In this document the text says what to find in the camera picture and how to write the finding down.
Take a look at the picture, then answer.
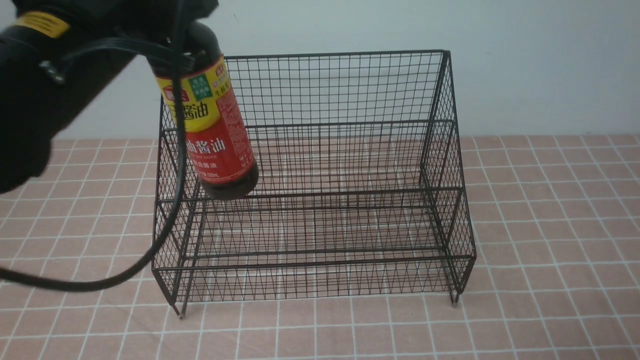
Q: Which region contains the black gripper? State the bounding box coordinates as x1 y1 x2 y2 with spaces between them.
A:
11 0 220 57

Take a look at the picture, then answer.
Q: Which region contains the soy sauce bottle red label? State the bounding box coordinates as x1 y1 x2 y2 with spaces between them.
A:
180 22 259 201

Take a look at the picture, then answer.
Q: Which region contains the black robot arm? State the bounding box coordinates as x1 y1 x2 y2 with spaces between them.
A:
0 0 219 194

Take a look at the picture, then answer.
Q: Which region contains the black cable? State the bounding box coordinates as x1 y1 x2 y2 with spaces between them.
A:
0 0 196 293

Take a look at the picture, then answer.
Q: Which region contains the black wire mesh shelf rack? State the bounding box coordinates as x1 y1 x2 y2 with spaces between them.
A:
151 49 477 317

